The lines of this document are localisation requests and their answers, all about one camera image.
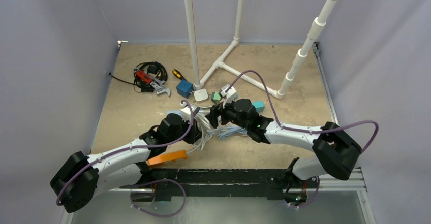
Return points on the silver adjustable wrench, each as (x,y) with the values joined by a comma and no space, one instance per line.
(156,86)

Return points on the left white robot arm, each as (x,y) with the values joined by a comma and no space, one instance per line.
(83,177)

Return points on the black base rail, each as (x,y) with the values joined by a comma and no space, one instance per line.
(272,184)

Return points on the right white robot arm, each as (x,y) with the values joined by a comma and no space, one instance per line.
(335,152)

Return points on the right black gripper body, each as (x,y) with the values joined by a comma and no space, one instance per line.
(215,116)

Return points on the white plug adapter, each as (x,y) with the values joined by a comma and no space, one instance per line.
(200,95)

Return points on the green plug adapter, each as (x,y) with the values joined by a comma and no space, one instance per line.
(215,97)

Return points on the yellow black screwdriver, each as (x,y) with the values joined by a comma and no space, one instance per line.
(178,74)

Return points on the teal rectangular box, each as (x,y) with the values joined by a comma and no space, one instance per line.
(259,106)

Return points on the blue cube socket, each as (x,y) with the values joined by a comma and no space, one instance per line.
(184,88)

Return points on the orange power strip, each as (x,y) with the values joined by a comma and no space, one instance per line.
(167,158)

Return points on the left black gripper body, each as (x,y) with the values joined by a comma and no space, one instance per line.
(190,137)

